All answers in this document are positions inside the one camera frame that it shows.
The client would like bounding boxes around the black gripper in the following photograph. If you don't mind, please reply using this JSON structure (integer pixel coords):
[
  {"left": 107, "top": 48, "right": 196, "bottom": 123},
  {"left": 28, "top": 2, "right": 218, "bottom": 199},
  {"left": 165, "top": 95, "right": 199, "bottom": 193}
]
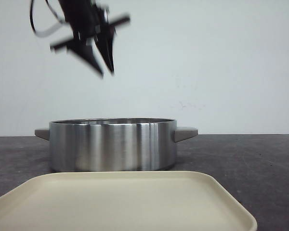
[{"left": 50, "top": 0, "right": 130, "bottom": 78}]

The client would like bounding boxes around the stainless steel steamer pot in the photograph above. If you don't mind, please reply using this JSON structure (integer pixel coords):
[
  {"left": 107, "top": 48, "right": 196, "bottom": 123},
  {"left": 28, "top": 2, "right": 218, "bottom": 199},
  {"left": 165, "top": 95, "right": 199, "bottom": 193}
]
[{"left": 35, "top": 118, "right": 198, "bottom": 172}]

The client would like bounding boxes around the beige plastic tray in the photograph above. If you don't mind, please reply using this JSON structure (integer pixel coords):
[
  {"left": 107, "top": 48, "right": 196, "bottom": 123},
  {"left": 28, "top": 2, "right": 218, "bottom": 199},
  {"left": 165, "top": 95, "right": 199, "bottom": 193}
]
[{"left": 0, "top": 171, "right": 258, "bottom": 231}]

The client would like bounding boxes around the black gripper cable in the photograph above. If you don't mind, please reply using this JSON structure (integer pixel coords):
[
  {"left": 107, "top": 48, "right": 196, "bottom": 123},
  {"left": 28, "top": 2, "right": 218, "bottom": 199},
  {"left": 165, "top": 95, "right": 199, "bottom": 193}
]
[{"left": 28, "top": 0, "right": 66, "bottom": 39}]

